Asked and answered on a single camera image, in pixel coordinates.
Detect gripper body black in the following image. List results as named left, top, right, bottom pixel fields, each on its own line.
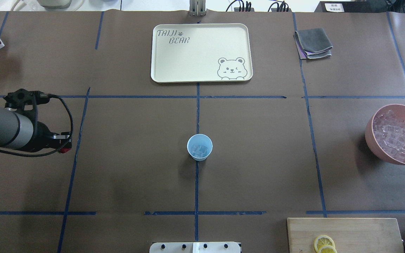
left=30, top=122, right=70, bottom=152

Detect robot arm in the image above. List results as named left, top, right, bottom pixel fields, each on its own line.
left=0, top=93, right=74, bottom=157

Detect light blue plastic cup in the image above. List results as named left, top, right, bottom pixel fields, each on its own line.
left=187, top=134, right=213, bottom=162

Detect ice cubes in bowl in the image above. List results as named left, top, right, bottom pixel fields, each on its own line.
left=372, top=110, right=405, bottom=162

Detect red strawberry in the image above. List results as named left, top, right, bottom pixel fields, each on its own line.
left=58, top=147, right=72, bottom=154

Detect cream bear tray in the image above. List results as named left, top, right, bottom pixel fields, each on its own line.
left=150, top=24, right=253, bottom=83

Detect wooden cutting board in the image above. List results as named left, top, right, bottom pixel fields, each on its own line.
left=287, top=218, right=404, bottom=253

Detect grey folded cloth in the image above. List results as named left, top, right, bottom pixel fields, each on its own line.
left=294, top=28, right=333, bottom=60

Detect lemon slices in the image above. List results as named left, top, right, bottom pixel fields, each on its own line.
left=313, top=234, right=337, bottom=253

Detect pink bowl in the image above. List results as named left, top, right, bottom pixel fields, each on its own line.
left=365, top=104, right=405, bottom=165

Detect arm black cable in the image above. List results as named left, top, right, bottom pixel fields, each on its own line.
left=0, top=94, right=74, bottom=157

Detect white pillar mount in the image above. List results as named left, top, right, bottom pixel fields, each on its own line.
left=149, top=241, right=242, bottom=253

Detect aluminium frame post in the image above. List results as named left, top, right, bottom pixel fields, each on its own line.
left=189, top=0, right=207, bottom=17

